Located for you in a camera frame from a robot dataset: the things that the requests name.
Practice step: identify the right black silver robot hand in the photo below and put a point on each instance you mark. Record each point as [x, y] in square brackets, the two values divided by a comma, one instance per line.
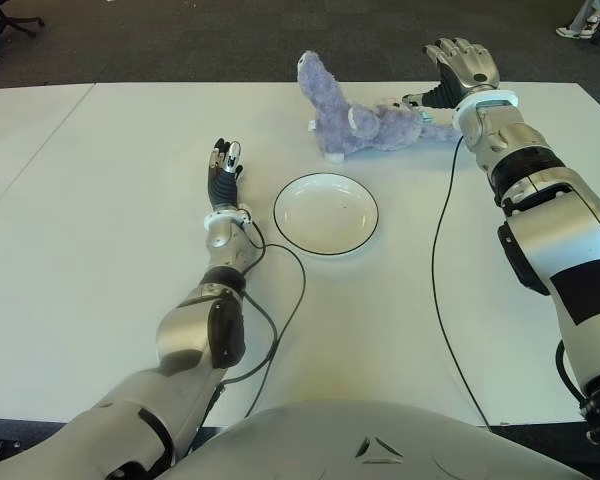
[467, 70]

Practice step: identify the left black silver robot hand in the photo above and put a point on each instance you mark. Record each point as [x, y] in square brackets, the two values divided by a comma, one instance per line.
[225, 185]

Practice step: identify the purple plush doll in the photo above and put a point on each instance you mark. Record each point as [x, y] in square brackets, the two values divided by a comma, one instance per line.
[370, 130]

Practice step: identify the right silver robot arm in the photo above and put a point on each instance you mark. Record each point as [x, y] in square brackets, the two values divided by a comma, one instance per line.
[555, 210]

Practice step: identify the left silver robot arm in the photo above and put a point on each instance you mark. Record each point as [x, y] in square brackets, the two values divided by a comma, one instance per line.
[180, 350]

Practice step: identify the white plate black rim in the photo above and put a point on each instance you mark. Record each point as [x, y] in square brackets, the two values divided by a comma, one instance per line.
[326, 215]

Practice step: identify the white red sneaker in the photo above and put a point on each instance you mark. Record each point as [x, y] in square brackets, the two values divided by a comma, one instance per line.
[572, 31]

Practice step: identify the grey trouser leg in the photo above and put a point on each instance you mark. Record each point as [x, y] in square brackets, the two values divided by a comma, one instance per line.
[585, 12]

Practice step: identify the black office chair base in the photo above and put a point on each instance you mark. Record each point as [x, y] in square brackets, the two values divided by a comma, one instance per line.
[20, 20]

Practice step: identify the silver robot torso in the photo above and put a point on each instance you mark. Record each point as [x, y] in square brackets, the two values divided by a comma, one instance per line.
[370, 440]

